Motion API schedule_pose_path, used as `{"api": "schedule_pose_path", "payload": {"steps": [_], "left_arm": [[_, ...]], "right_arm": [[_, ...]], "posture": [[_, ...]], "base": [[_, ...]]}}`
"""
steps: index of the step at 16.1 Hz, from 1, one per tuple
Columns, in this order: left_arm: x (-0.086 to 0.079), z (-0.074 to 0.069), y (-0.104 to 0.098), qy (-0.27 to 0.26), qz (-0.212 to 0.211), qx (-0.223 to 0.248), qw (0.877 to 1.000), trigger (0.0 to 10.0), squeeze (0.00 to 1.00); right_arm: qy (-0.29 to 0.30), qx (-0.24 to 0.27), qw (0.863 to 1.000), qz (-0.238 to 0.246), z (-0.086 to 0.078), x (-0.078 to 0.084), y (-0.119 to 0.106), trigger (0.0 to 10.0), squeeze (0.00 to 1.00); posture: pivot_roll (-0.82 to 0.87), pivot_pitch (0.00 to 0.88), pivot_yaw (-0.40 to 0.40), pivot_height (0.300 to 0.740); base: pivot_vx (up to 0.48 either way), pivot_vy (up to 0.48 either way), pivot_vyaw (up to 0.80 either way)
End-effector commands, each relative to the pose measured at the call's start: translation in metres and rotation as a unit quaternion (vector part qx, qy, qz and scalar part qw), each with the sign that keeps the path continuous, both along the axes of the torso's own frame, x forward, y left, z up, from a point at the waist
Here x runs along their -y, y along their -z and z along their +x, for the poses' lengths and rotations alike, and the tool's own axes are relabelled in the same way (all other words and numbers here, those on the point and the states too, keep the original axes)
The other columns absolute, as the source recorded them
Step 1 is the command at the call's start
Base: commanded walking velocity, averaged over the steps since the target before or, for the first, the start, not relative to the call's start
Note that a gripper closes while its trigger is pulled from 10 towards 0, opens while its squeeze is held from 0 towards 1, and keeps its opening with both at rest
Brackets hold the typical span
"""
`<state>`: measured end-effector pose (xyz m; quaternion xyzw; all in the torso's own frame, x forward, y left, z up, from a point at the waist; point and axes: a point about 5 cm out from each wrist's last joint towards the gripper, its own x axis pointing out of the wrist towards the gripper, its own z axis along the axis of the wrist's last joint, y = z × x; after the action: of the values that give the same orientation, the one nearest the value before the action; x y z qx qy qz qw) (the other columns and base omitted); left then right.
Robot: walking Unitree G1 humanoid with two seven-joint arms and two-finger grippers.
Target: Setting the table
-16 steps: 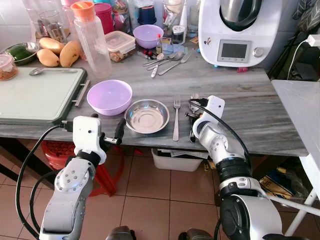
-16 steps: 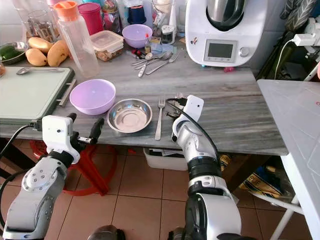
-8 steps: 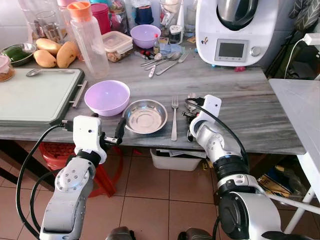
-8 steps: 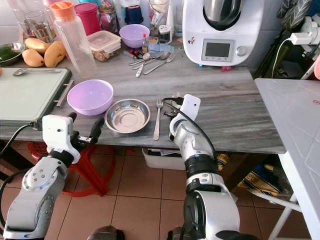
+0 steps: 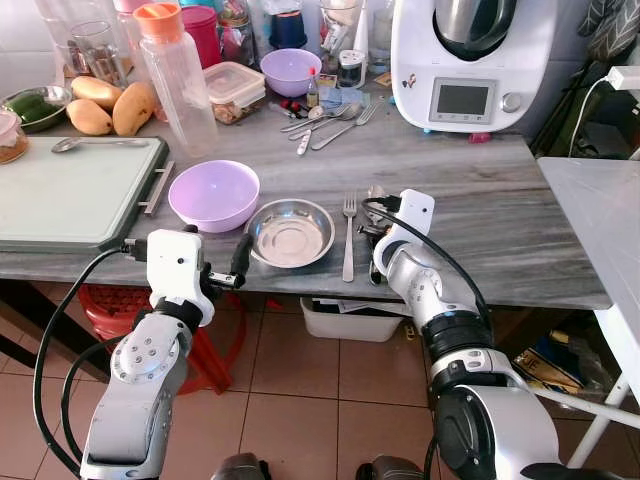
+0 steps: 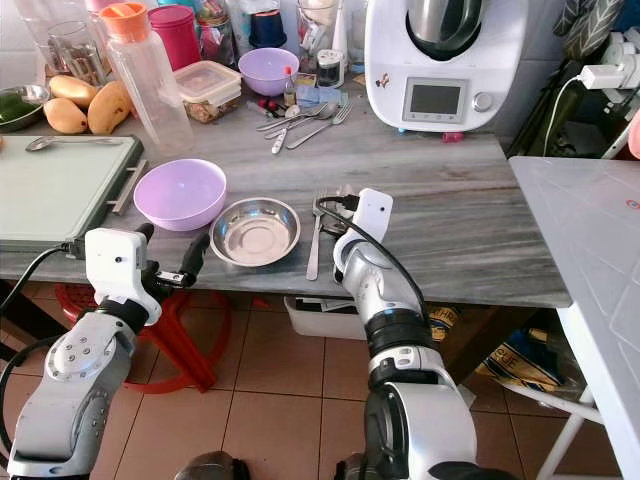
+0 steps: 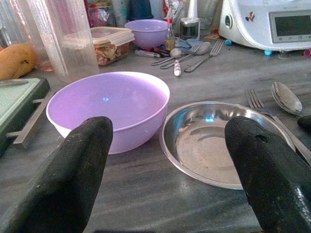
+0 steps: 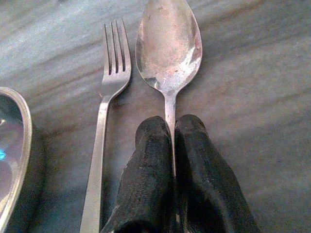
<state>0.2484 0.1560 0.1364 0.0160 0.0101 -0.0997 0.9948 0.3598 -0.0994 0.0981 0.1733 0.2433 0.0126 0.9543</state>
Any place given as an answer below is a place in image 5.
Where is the steel fork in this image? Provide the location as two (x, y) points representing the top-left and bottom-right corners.
(310, 100), (380, 151)
(341, 193), (358, 283)

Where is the large purple plastic bowl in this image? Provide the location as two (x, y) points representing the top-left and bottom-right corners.
(167, 160), (261, 234)

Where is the round steel plate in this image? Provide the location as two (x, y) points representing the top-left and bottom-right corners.
(246, 198), (337, 269)

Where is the white plastic bin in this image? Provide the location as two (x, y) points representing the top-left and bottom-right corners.
(299, 296), (406, 344)

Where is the red plastic stool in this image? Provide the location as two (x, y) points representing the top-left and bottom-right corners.
(78, 283), (248, 396)

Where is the white green-rimmed cutting board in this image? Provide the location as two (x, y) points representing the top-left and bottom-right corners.
(0, 136), (176, 253)

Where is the clear bottle orange cap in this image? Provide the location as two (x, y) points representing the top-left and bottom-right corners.
(133, 2), (219, 156)

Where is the yellow mango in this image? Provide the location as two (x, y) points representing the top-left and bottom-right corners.
(64, 98), (114, 137)
(70, 76), (124, 111)
(112, 81), (158, 138)

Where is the small bottle red cap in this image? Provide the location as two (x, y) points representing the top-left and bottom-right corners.
(305, 68), (321, 109)

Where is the square clear plastic container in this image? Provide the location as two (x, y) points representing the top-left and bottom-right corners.
(203, 61), (268, 126)

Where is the white kitchen cooking machine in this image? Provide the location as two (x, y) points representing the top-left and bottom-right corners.
(390, 0), (561, 138)

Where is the small purple plastic bowl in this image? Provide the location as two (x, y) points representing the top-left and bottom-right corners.
(260, 48), (324, 99)

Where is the small steel bowl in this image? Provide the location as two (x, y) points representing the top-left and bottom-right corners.
(2, 85), (74, 134)

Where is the white folding table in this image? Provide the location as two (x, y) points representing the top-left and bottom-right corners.
(538, 155), (640, 471)

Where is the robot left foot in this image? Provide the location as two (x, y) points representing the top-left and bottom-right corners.
(212, 452), (271, 480)

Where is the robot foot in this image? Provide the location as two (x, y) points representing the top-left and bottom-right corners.
(357, 455), (426, 480)
(212, 452), (271, 480)

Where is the dark wooden chair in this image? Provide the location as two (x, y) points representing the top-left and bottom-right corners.
(0, 280), (76, 373)

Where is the magenta plastic tumbler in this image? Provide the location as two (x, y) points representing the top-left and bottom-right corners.
(180, 5), (223, 69)

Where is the glass storage jar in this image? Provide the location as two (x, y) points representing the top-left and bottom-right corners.
(218, 0), (256, 66)

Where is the clear drinking glass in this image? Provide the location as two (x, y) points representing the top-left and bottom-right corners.
(70, 20), (121, 86)

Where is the green vegetable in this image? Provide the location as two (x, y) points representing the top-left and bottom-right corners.
(8, 92), (61, 126)

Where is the round container pink lid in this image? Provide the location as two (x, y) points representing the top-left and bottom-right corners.
(0, 108), (28, 166)

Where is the yellow patterned bag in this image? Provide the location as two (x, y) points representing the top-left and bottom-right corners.
(515, 345), (601, 396)

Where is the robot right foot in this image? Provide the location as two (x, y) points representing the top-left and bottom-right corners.
(357, 455), (426, 480)

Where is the dark blue container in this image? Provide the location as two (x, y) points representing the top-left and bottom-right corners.
(268, 0), (308, 51)

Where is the white power adapter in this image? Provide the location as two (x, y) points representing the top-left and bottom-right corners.
(605, 65), (640, 93)

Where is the dark leaf-patterned cloth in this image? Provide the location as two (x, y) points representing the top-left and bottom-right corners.
(575, 0), (640, 66)

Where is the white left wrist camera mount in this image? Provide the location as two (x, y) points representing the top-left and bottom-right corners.
(146, 229), (217, 306)

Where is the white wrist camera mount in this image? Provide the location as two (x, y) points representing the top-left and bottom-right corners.
(393, 189), (436, 251)
(146, 229), (217, 306)

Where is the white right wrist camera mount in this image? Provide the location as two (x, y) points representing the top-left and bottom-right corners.
(393, 189), (436, 251)

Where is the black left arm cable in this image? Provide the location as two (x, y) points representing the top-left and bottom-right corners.
(32, 244), (151, 479)
(60, 335), (123, 461)

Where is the white power cord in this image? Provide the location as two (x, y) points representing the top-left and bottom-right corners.
(568, 75), (611, 156)

